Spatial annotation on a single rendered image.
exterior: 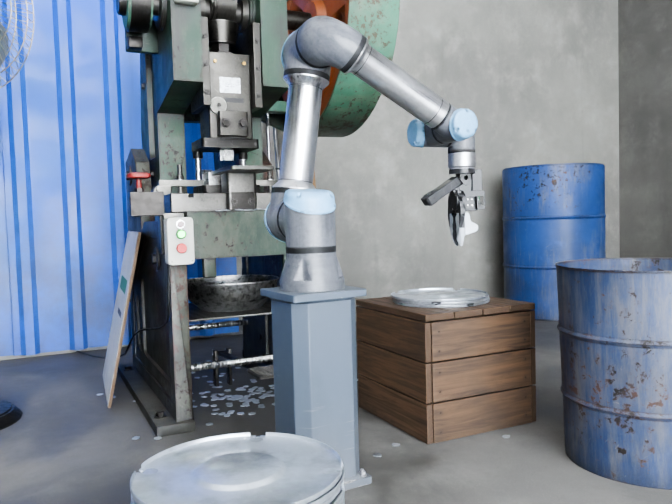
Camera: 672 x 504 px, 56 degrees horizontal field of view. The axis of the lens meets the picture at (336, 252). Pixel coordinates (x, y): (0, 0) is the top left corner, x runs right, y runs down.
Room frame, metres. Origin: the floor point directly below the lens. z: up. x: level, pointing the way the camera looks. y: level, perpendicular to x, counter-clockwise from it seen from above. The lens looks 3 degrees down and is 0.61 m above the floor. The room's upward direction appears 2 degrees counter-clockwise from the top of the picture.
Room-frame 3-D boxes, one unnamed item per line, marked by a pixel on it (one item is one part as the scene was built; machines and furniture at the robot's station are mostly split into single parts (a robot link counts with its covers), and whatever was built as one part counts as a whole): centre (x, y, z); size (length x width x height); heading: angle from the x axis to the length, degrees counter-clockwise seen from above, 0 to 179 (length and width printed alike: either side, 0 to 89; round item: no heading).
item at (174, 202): (2.21, 0.37, 0.68); 0.45 x 0.30 x 0.06; 116
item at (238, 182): (2.05, 0.30, 0.72); 0.25 x 0.14 x 0.14; 26
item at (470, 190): (1.77, -0.36, 0.68); 0.09 x 0.08 x 0.12; 101
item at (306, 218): (1.47, 0.06, 0.62); 0.13 x 0.12 x 0.14; 22
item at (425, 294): (1.92, -0.31, 0.37); 0.29 x 0.29 x 0.01
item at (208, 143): (2.21, 0.38, 0.86); 0.20 x 0.16 x 0.05; 116
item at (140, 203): (1.87, 0.55, 0.62); 0.10 x 0.06 x 0.20; 116
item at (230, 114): (2.17, 0.36, 1.04); 0.17 x 0.15 x 0.30; 26
